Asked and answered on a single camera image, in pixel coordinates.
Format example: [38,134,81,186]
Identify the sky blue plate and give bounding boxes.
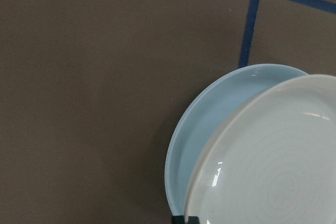
[164,63,312,219]

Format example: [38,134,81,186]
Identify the pale grey-blue plate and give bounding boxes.
[183,74,336,224]

